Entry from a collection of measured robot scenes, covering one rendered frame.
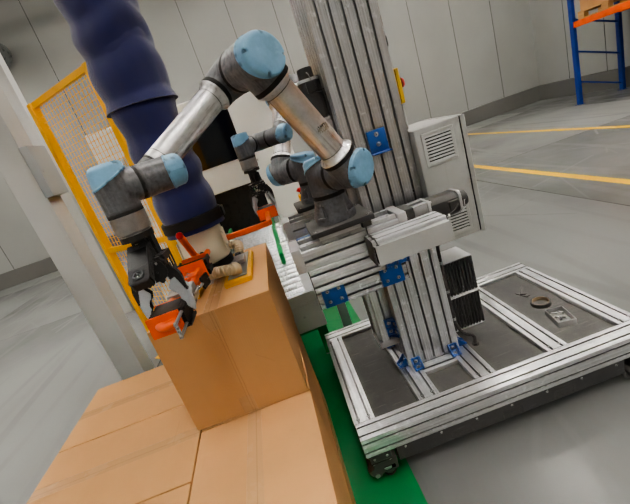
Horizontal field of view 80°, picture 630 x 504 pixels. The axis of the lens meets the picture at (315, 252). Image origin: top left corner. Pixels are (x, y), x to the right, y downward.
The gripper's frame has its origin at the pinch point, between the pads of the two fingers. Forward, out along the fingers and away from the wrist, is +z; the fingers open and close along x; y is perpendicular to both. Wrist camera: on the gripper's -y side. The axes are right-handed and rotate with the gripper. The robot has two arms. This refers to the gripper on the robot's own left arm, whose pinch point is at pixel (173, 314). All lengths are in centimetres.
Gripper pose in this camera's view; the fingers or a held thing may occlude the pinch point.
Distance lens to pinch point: 93.4
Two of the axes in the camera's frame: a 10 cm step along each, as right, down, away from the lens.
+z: 3.1, 9.0, 3.1
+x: -9.4, 3.4, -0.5
